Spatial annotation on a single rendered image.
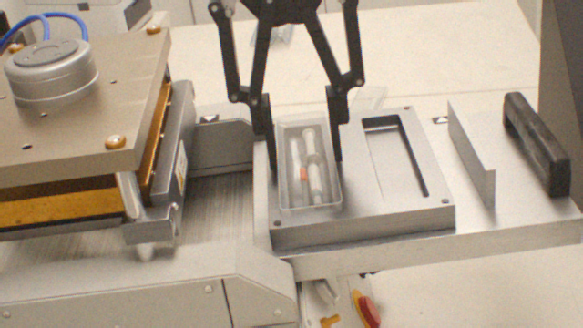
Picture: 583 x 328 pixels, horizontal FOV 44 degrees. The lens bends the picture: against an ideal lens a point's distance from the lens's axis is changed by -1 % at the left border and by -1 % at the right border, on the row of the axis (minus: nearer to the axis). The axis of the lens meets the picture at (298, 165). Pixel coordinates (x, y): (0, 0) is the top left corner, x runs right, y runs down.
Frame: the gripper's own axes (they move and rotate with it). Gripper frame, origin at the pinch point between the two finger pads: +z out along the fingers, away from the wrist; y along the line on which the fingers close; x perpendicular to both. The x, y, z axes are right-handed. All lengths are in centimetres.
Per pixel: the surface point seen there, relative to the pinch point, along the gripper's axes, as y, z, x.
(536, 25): 91, 72, 197
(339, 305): 1.5, 17.9, -5.3
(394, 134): 9.8, 5.3, 6.5
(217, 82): -17, 28, 80
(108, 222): -17.3, 0.8, -10.5
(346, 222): 2.9, 4.2, -10.1
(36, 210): -22.9, -1.4, -10.6
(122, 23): -38, 19, 98
